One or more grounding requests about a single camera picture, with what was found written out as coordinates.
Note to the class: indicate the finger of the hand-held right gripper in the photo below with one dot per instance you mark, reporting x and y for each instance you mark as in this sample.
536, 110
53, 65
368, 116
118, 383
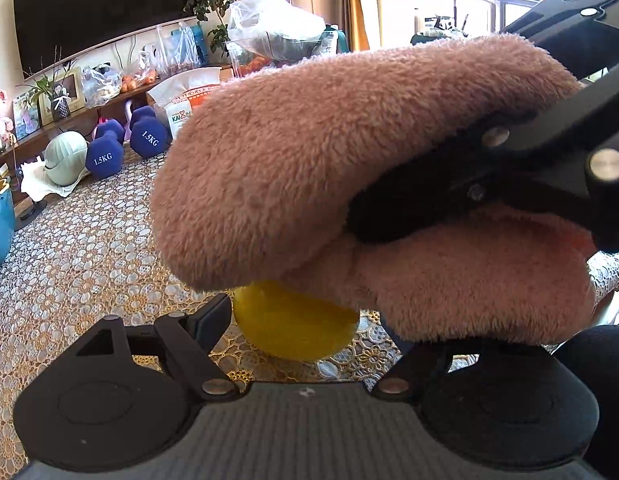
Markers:
604, 45
439, 195

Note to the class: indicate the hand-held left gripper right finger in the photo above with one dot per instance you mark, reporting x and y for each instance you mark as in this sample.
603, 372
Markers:
414, 366

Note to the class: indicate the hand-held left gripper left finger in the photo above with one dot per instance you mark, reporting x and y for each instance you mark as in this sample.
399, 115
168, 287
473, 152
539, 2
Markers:
217, 317

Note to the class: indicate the pink fluffy towel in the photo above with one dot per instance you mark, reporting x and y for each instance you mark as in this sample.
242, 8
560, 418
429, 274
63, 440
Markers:
314, 160

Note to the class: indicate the patterned lace tablecloth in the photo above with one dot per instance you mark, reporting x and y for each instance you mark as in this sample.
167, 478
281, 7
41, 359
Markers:
89, 260

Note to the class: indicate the blue dumbbell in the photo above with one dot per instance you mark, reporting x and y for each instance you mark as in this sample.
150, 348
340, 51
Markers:
105, 155
149, 135

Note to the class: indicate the dark cloth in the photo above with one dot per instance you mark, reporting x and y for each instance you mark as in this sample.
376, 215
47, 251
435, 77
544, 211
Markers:
614, 400

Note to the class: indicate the yellow curtain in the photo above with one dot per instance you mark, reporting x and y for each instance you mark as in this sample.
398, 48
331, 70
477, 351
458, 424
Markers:
363, 5

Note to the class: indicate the black round stand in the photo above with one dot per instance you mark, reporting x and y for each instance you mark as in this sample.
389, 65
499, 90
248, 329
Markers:
29, 215

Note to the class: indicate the orange and white tissue pack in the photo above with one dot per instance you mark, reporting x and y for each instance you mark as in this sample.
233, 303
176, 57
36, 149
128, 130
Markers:
184, 100

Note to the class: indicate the pale green round helmet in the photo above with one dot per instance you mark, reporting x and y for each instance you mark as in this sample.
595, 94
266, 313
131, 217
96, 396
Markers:
64, 157

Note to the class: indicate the purple kettlebell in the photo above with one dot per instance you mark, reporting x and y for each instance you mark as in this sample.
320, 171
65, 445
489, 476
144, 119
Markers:
129, 112

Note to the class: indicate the pink kettlebell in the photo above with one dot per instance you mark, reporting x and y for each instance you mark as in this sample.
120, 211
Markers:
97, 127

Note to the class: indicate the white cloth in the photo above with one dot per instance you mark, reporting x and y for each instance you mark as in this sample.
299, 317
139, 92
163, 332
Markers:
36, 182

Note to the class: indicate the red mesh bag of fruit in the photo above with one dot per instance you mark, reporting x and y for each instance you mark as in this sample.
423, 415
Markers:
254, 66

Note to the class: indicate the large plastic bag with bowl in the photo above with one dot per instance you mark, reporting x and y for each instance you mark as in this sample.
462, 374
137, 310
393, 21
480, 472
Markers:
274, 25

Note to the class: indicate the wooden television cabinet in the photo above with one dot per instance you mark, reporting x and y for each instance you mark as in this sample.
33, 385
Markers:
79, 119

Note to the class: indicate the plastic bag of oranges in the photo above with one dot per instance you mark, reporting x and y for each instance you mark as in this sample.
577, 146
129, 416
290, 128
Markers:
139, 80

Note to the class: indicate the clear plastic bag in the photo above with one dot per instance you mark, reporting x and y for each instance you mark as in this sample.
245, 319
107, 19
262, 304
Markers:
100, 87

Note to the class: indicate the small potted plant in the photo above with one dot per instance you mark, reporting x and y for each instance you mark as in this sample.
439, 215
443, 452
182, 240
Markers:
56, 95

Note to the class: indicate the tall potted tree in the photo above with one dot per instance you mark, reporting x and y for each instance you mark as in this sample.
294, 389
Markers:
219, 0

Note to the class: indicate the black television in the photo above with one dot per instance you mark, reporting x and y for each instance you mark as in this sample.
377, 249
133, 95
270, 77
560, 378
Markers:
99, 10

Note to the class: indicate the cream picture frame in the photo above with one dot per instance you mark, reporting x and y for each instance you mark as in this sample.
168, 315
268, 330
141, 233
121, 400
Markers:
71, 87

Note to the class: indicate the small photo frame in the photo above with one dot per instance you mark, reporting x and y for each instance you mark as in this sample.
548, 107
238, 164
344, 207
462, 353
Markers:
26, 116

